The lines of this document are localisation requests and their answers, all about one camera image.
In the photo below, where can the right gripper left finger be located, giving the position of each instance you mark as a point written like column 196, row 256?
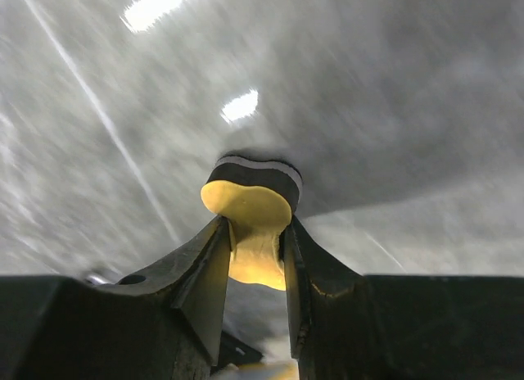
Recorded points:
column 160, row 322

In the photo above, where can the yellow bone-shaped eraser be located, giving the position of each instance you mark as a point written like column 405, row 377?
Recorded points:
column 258, row 198

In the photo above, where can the yellow framed whiteboard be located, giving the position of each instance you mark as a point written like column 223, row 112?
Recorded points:
column 238, row 360

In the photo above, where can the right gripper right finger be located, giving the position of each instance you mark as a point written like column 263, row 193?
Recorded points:
column 345, row 325

